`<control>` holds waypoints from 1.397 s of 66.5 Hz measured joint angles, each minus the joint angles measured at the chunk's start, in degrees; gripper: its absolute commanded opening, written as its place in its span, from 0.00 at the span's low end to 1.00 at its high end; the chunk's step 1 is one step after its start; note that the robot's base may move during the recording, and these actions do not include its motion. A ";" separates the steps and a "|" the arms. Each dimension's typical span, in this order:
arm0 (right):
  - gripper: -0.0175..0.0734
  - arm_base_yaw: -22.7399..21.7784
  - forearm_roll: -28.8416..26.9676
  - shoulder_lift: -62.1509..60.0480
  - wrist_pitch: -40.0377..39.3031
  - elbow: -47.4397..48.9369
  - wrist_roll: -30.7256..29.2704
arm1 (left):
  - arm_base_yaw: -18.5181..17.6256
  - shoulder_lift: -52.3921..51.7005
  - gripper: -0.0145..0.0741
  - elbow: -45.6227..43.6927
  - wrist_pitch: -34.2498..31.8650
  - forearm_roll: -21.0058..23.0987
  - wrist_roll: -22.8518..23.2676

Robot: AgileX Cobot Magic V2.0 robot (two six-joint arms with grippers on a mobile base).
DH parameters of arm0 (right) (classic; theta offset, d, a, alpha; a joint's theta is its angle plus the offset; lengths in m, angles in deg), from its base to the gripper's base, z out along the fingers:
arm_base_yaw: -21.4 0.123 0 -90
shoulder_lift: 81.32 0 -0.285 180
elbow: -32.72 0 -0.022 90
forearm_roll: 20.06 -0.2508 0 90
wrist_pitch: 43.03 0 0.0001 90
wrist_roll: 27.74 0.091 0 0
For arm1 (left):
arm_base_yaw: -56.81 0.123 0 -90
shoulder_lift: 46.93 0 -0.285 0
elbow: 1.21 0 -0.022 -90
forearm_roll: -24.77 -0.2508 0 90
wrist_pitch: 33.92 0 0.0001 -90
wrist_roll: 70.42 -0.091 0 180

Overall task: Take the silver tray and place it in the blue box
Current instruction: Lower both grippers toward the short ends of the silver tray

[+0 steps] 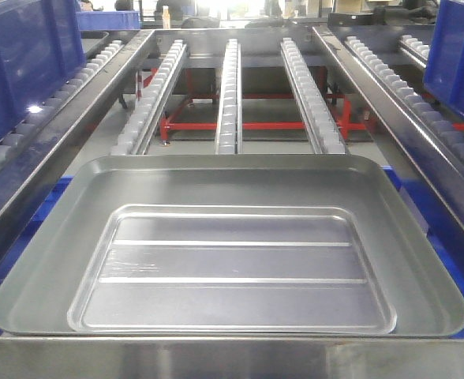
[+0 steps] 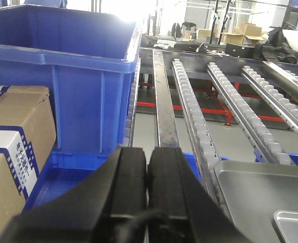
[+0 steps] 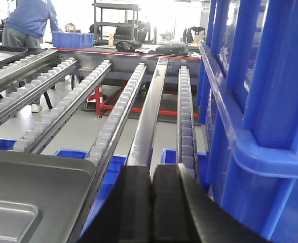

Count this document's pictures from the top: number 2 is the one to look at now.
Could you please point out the left roller conveyor rail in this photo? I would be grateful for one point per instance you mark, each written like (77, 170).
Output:
(205, 154)

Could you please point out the large blue plastic crate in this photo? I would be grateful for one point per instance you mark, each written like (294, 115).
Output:
(87, 60)

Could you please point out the black case on floor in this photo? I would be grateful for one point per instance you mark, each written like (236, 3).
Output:
(241, 51)

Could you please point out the right roller conveyor rail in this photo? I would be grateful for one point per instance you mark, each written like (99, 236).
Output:
(281, 105)

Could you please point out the open cardboard boxes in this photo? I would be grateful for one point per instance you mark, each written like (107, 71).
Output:
(248, 34)

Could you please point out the brown cardboard box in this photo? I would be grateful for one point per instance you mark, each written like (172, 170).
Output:
(29, 107)

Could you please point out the middle roller conveyor rail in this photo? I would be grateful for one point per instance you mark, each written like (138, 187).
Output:
(260, 138)

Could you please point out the cardboard box with blue tape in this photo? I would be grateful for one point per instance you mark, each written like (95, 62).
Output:
(18, 172)

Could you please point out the flat steel divider rail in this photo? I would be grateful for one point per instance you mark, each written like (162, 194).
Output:
(165, 119)

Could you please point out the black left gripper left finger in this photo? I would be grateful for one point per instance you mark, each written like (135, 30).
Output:
(99, 209)

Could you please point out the low blue plastic bin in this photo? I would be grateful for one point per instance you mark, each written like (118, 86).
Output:
(62, 172)

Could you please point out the red steel support frame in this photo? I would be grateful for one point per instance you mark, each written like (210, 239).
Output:
(210, 103)

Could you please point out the roller conveyor rail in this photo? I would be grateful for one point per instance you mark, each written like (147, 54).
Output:
(205, 154)
(260, 138)
(281, 105)

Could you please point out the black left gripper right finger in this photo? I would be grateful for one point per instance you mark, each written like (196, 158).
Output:
(188, 212)

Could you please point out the large silver outer tray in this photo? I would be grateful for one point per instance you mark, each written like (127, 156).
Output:
(253, 192)

